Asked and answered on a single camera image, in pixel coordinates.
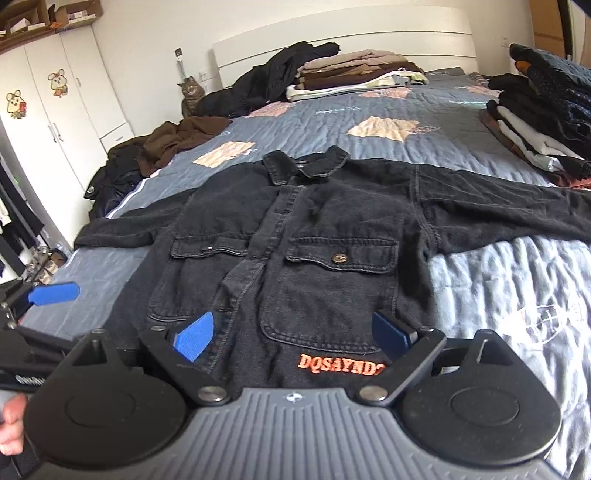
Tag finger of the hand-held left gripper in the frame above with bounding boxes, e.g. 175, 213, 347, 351
0, 282, 81, 324
0, 324, 80, 366

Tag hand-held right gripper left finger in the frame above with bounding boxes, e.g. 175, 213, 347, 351
67, 311, 232, 408

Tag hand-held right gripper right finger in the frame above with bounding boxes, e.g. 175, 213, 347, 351
355, 311, 520, 408

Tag black denim jacket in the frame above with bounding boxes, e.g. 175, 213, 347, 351
74, 147, 591, 393

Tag stack of brown folded clothes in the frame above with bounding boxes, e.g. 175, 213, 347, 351
285, 48, 430, 102

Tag stack of dark folded clothes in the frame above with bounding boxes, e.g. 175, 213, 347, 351
480, 42, 591, 188

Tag person's left hand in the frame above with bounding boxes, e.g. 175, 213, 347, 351
0, 394, 29, 456

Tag row of shoes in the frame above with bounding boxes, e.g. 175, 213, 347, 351
27, 247, 71, 285

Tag grey quilted bedspread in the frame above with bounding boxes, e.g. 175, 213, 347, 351
18, 67, 591, 480

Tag black crumpled garment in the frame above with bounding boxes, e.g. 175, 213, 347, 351
83, 136, 160, 219

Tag white wardrobe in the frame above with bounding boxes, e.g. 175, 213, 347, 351
0, 25, 134, 278

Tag cartoon animal sticker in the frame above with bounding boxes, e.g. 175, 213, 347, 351
6, 90, 28, 119
47, 69, 69, 97

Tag brown crumpled garment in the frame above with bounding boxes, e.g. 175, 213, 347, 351
141, 115, 232, 177

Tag tabby cat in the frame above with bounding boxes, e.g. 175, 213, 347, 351
178, 76, 205, 119

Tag black puffer jacket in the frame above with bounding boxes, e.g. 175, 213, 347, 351
191, 41, 342, 119

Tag flat cardboard box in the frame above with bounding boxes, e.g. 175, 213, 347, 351
0, 0, 52, 40

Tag white headboard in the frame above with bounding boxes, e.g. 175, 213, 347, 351
211, 6, 476, 88

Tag wooden cabinet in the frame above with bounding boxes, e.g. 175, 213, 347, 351
529, 0, 567, 52

